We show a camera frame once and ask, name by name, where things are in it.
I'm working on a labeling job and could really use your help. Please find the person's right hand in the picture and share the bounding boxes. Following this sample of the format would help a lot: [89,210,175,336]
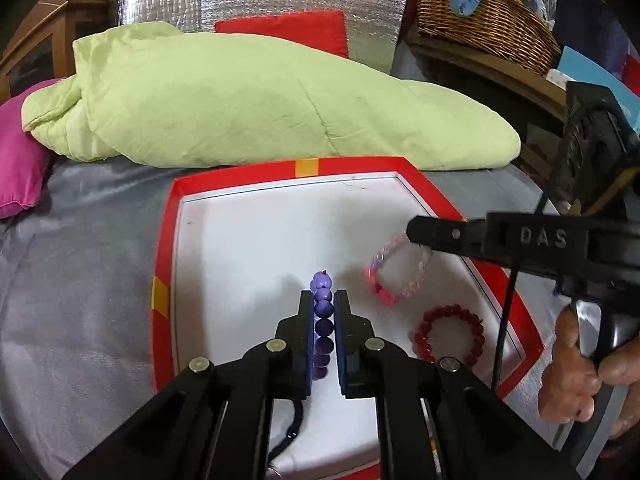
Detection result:
[539,304,640,442]

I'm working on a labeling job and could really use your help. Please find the wooden cabinet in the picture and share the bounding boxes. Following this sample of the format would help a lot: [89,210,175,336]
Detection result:
[0,0,122,102]

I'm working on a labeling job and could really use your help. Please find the dark blue bag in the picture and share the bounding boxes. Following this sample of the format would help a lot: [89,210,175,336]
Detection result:
[554,0,632,68]

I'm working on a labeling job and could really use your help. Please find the wicker basket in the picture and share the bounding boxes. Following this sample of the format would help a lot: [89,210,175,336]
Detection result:
[414,0,562,76]

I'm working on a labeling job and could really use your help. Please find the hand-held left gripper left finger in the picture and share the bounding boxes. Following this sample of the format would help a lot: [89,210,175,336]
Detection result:
[62,290,315,480]

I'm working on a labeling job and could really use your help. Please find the magenta pillow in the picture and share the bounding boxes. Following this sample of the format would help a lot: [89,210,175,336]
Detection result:
[0,79,57,220]

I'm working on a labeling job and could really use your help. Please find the black cable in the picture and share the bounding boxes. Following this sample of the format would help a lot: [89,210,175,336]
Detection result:
[491,260,522,392]

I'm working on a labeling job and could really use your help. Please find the red cushion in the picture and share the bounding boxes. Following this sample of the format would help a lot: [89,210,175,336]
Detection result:
[215,10,349,59]

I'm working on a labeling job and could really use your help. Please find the red cardboard tray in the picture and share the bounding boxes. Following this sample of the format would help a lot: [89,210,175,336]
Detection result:
[150,156,545,480]

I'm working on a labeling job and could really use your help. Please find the blue cardboard box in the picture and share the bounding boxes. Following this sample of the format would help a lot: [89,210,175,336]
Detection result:
[556,46,640,128]

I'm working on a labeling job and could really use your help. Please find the red bead bracelet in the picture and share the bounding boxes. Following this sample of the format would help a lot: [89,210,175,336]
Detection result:
[412,304,486,367]

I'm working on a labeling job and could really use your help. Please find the pink clear bead bracelet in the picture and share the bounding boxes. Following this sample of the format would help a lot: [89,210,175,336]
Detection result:
[366,232,433,306]

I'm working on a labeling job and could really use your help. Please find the black hair tie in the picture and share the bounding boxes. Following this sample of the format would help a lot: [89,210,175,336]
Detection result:
[266,397,306,463]

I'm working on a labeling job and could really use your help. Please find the purple bead bracelet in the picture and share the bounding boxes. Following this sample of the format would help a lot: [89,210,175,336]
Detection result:
[310,270,336,381]

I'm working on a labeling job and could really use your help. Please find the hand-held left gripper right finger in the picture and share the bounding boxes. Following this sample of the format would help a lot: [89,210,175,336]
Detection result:
[334,289,582,480]

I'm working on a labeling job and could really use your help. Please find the wooden shelf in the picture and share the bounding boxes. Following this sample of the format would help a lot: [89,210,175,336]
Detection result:
[404,35,570,173]

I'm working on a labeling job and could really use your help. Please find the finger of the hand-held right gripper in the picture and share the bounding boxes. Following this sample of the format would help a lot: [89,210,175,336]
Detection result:
[406,214,490,262]

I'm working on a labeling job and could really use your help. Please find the light green blanket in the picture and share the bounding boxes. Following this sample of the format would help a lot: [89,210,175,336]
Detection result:
[21,22,522,171]

